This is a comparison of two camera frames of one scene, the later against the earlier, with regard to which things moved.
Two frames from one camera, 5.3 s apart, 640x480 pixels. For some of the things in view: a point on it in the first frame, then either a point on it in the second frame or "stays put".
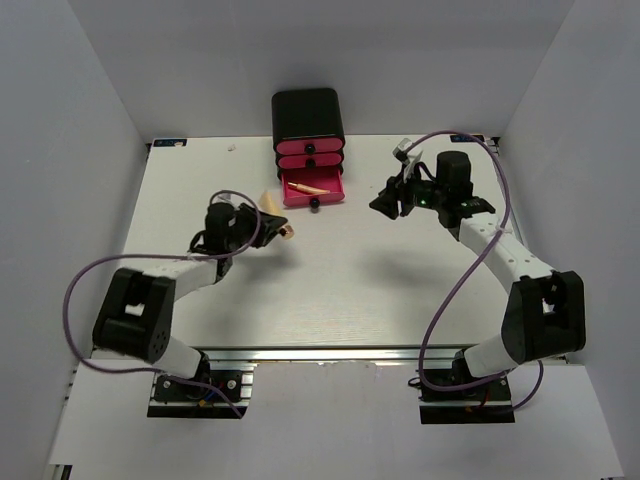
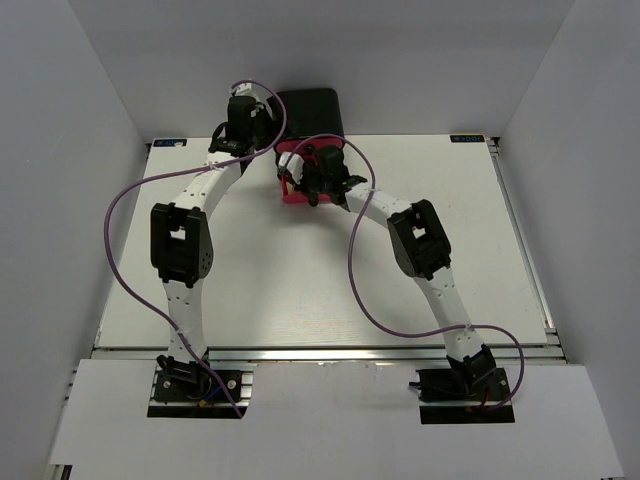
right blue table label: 465,139 stays put
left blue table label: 168,142 stays put
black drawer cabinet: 306,113 stays put
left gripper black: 265,226 to 276,126
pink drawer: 295,146 stays put
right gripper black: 387,203 to 307,169
